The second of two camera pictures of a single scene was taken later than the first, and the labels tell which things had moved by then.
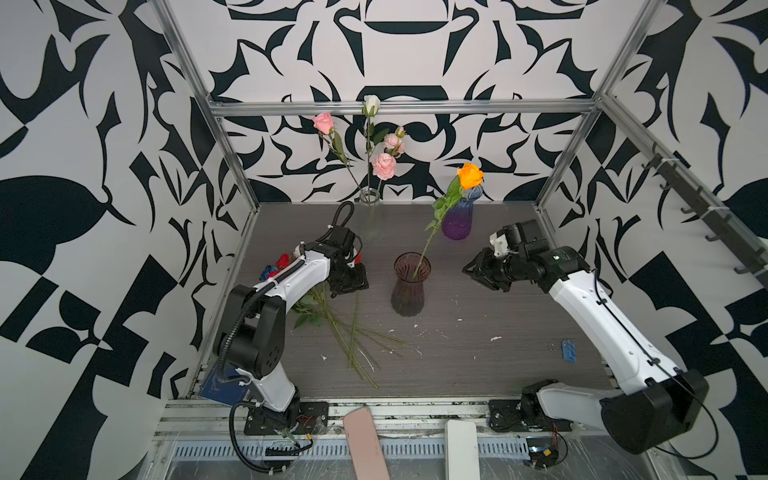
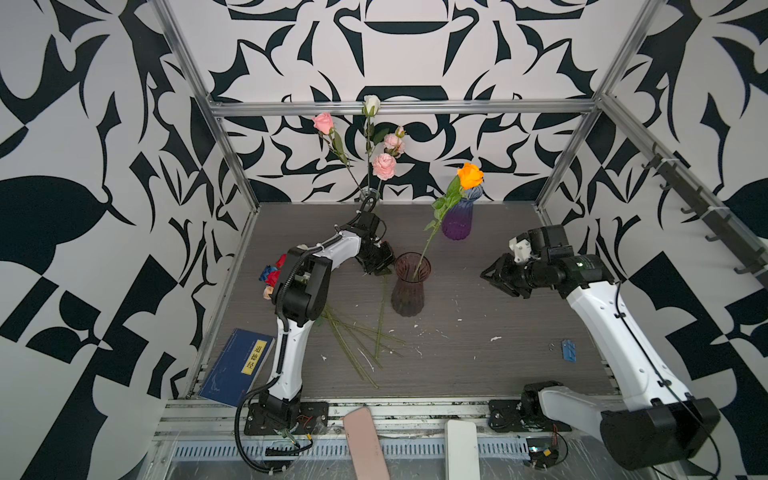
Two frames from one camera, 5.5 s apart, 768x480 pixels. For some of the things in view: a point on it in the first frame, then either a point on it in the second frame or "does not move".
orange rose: (469, 177) does not move
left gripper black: (361, 281) to (380, 271)
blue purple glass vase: (458, 220) does not move
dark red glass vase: (407, 294) does not move
